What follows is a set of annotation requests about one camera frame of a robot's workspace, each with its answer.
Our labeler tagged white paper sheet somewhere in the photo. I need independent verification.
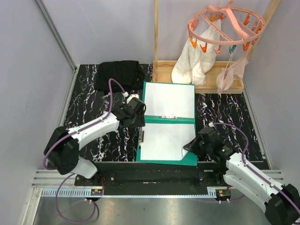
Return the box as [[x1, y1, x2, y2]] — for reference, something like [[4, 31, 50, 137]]
[[143, 82, 195, 119], [137, 123, 197, 165]]

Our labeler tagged green file folder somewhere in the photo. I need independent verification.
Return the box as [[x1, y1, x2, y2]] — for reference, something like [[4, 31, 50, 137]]
[[135, 81, 198, 166]]

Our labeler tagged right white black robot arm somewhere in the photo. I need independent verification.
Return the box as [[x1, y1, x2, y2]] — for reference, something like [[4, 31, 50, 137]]
[[183, 127, 300, 225]]

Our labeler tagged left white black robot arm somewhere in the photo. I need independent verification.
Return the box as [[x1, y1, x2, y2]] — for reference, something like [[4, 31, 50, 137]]
[[43, 96, 146, 186]]

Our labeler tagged metal folder binding clasp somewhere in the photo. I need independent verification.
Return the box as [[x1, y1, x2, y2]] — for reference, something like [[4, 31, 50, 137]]
[[160, 114, 177, 120]]

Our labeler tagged black folded cloth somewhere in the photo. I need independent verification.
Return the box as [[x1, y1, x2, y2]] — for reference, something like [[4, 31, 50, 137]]
[[93, 60, 145, 94]]

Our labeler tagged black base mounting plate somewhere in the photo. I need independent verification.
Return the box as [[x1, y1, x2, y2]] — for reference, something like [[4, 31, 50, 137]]
[[75, 162, 228, 196]]

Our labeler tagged pink hanging mesh cloth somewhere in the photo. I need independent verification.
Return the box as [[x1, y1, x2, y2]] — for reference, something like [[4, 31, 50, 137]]
[[216, 53, 248, 95]]

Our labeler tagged white hanging towel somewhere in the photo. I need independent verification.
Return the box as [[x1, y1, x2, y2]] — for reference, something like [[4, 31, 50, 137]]
[[171, 18, 223, 86]]

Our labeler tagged pink round clip hanger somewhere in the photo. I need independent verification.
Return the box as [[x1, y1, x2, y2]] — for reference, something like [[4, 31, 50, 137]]
[[187, 0, 267, 55]]

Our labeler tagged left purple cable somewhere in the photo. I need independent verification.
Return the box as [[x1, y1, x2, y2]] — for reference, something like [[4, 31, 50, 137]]
[[42, 78, 128, 223]]

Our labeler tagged wooden rack frame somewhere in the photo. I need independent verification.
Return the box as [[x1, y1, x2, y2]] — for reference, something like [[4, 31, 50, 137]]
[[152, 0, 282, 94]]

